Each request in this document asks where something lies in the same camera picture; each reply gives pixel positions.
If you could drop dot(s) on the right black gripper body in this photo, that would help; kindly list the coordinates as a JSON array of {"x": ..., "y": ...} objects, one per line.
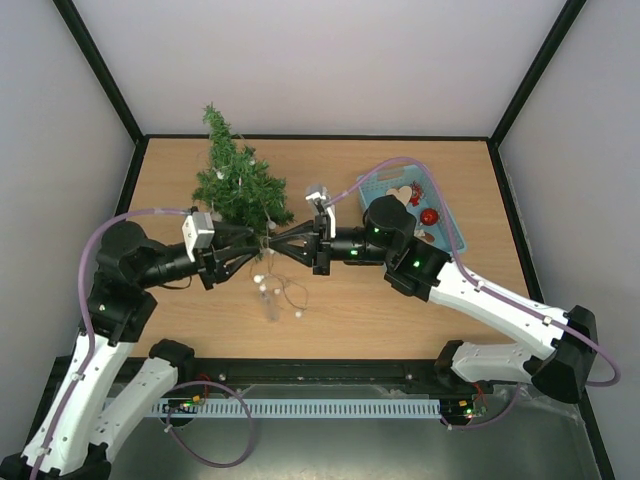
[{"x": 322, "y": 245}]

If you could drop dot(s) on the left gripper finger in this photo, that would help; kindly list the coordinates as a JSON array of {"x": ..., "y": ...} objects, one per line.
[
  {"x": 232, "y": 236},
  {"x": 231, "y": 261}
]

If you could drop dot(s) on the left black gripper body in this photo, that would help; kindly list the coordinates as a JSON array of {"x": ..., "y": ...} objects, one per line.
[{"x": 206, "y": 264}]

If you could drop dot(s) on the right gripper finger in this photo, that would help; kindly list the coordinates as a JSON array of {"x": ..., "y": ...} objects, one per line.
[
  {"x": 303, "y": 252},
  {"x": 302, "y": 234}
]

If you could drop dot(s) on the fairy light string white beads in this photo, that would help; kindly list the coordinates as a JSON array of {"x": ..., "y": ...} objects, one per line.
[{"x": 274, "y": 287}]

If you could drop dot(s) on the small green christmas tree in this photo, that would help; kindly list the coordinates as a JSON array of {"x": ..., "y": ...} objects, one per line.
[{"x": 239, "y": 187}]

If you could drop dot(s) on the light blue plastic basket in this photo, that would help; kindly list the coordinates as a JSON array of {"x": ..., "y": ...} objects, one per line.
[{"x": 412, "y": 176}]

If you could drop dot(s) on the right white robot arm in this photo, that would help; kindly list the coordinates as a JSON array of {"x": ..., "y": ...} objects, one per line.
[{"x": 551, "y": 348}]

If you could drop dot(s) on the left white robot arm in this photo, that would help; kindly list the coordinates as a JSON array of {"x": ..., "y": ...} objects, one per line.
[{"x": 82, "y": 432}]

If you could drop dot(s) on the wooden heart ornament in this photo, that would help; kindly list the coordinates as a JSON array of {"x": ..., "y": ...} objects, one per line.
[{"x": 403, "y": 194}]

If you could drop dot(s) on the red ball ornament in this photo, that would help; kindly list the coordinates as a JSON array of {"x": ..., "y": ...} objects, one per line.
[{"x": 429, "y": 217}]

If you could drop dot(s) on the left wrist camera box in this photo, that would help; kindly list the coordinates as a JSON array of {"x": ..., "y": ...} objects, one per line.
[{"x": 198, "y": 232}]

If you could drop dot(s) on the black frame rail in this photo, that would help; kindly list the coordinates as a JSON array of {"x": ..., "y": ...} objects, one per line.
[{"x": 407, "y": 376}]

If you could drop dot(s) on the white cable duct rail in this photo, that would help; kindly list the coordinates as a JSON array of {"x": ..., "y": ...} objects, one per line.
[{"x": 315, "y": 409}]

